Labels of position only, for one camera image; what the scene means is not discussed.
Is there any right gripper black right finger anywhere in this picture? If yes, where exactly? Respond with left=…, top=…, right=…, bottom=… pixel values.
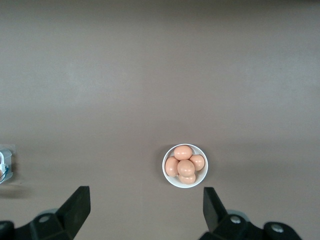
left=199, top=186, right=302, bottom=240

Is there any clear plastic egg carton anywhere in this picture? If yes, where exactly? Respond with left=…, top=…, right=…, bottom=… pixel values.
left=0, top=147, right=13, bottom=185

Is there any brown egg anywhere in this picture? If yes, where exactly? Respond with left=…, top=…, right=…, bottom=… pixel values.
left=177, top=159, right=196, bottom=177
left=178, top=172, right=197, bottom=185
left=165, top=156, right=180, bottom=178
left=189, top=154, right=206, bottom=172
left=173, top=145, right=193, bottom=161

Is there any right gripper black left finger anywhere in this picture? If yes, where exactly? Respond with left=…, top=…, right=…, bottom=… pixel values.
left=0, top=185, right=91, bottom=240

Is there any white round bowl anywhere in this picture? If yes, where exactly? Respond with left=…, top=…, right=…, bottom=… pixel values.
left=161, top=143, right=209, bottom=189

